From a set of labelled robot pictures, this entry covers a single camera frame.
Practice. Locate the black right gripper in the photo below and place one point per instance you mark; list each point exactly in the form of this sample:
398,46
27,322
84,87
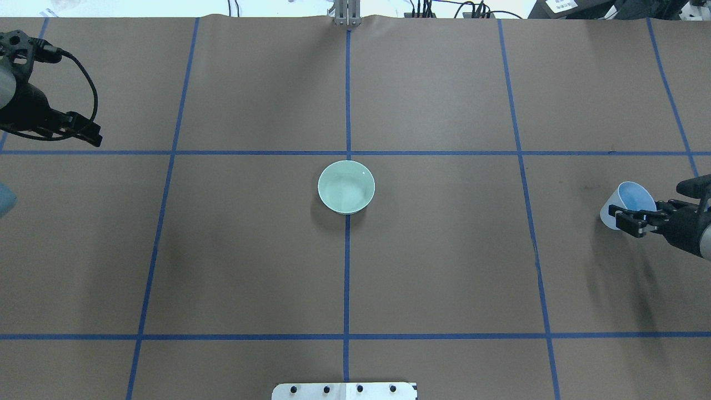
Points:
687,224

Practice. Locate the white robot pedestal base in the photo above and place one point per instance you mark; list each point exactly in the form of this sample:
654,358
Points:
346,390

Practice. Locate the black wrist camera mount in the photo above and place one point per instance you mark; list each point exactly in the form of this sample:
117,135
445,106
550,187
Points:
18,48
698,188

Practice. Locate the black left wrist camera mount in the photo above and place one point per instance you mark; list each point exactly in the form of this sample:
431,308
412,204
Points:
18,48

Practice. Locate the light blue plastic cup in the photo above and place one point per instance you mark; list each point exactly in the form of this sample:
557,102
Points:
628,195

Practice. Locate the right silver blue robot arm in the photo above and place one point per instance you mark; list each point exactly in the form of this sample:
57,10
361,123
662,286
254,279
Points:
683,225

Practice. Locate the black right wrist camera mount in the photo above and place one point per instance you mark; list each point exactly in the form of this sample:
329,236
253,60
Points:
698,188

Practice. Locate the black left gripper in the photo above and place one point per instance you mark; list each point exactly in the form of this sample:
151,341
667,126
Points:
29,105

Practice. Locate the pale green bowl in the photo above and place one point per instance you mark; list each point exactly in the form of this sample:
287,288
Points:
346,187

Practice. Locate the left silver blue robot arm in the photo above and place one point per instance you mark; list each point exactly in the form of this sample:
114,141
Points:
9,83

